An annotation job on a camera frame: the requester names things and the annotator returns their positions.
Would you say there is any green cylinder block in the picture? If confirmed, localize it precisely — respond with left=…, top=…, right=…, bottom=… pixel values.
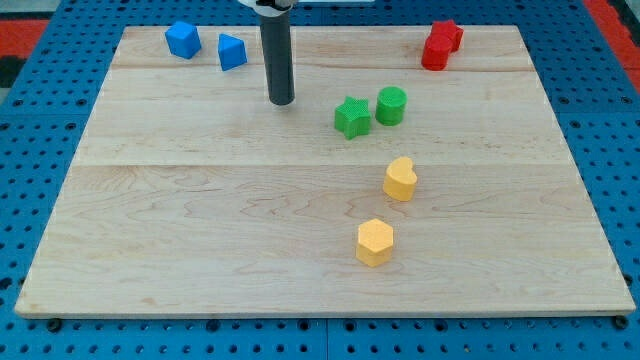
left=375, top=86, right=407, bottom=126

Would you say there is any red star block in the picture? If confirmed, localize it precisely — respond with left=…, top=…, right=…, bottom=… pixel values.
left=431, top=19, right=464, bottom=52

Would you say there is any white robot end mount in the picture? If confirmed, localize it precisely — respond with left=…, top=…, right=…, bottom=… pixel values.
left=238, top=0, right=297, bottom=11

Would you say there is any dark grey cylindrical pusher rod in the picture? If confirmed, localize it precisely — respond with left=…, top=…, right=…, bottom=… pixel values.
left=260, top=11, right=295, bottom=106

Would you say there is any wooden board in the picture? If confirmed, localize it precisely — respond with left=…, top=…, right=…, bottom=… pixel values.
left=15, top=25, right=635, bottom=319

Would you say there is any yellow heart block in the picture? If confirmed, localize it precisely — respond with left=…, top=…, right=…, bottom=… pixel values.
left=382, top=157, right=417, bottom=201

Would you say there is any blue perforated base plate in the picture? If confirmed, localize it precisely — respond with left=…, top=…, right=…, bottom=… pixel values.
left=1, top=0, right=639, bottom=359

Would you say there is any blue triangular block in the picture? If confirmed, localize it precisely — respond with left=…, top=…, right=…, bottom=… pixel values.
left=217, top=33, right=248, bottom=71

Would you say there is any yellow hexagon block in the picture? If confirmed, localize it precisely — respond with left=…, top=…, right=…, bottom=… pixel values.
left=356, top=219, right=394, bottom=267

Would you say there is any green star block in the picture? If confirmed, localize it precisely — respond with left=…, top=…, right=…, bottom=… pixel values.
left=334, top=96, right=371, bottom=140

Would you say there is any red cylinder block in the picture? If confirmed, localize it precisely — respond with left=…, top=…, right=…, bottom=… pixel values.
left=421, top=34, right=453, bottom=71

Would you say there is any blue cube block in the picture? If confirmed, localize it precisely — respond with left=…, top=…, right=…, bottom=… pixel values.
left=165, top=21, right=201, bottom=59

